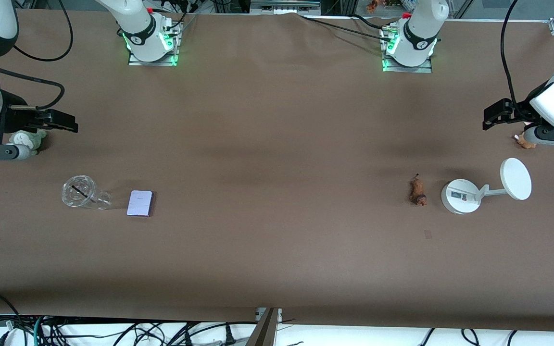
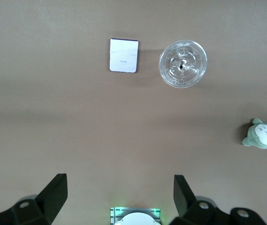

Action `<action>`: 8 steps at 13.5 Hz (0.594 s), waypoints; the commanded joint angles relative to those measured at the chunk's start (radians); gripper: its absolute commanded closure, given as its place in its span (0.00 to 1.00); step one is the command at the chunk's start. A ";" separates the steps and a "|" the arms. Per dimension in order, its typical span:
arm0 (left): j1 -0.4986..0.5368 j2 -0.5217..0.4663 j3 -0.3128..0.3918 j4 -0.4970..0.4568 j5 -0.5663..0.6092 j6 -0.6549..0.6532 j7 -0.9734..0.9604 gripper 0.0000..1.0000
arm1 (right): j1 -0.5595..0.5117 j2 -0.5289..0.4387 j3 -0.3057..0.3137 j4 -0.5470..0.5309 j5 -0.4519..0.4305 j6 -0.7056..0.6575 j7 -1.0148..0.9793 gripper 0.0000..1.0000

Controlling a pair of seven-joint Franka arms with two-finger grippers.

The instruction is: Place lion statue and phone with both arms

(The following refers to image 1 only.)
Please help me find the brown lion statue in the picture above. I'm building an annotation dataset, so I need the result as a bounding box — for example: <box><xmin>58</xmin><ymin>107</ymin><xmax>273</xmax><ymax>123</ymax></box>
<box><xmin>408</xmin><ymin>173</ymin><xmax>428</xmax><ymax>208</ymax></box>

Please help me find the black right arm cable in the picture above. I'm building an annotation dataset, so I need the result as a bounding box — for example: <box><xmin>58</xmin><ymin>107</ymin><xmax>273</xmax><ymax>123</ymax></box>
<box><xmin>0</xmin><ymin>0</ymin><xmax>75</xmax><ymax>111</ymax></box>

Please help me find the brown table cover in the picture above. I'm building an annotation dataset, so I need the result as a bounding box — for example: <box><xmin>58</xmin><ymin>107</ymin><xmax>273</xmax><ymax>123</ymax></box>
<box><xmin>0</xmin><ymin>10</ymin><xmax>554</xmax><ymax>333</ymax></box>

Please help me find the black cable to arm base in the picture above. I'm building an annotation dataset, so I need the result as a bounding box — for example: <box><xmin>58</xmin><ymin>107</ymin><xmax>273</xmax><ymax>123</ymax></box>
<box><xmin>299</xmin><ymin>14</ymin><xmax>393</xmax><ymax>39</ymax></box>

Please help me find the white lavender card box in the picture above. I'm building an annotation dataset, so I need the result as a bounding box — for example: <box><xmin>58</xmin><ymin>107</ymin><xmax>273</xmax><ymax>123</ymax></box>
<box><xmin>126</xmin><ymin>190</ymin><xmax>155</xmax><ymax>218</ymax></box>

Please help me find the green plush toy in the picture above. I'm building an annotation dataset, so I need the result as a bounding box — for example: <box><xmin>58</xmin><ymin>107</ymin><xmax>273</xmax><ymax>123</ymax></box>
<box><xmin>9</xmin><ymin>129</ymin><xmax>48</xmax><ymax>157</ymax></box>

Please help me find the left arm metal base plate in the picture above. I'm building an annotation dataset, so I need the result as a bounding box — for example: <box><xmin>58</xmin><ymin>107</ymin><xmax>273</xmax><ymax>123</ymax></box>
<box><xmin>380</xmin><ymin>24</ymin><xmax>433</xmax><ymax>74</ymax></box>

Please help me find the clear plastic cup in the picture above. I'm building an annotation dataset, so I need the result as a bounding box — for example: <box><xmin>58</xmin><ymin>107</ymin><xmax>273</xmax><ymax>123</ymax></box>
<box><xmin>61</xmin><ymin>175</ymin><xmax>113</xmax><ymax>210</ymax></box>

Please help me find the aluminium frame rail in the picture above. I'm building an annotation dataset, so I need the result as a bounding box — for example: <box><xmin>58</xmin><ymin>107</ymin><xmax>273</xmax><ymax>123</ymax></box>
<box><xmin>250</xmin><ymin>0</ymin><xmax>322</xmax><ymax>15</ymax></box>

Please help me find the white round-base desk lamp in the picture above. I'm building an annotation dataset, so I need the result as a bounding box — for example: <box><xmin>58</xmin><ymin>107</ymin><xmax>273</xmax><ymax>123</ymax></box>
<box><xmin>441</xmin><ymin>158</ymin><xmax>532</xmax><ymax>215</ymax></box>

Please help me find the brown table frame post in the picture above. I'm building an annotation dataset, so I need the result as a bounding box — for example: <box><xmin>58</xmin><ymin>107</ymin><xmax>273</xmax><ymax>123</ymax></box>
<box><xmin>245</xmin><ymin>308</ymin><xmax>283</xmax><ymax>346</ymax></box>

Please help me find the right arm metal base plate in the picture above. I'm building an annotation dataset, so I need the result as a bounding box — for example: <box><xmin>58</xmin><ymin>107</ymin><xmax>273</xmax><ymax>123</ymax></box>
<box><xmin>127</xmin><ymin>20</ymin><xmax>182</xmax><ymax>67</ymax></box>

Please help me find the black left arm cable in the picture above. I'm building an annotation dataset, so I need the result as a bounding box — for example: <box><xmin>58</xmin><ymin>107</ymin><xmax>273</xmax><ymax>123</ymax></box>
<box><xmin>500</xmin><ymin>0</ymin><xmax>523</xmax><ymax>112</ymax></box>

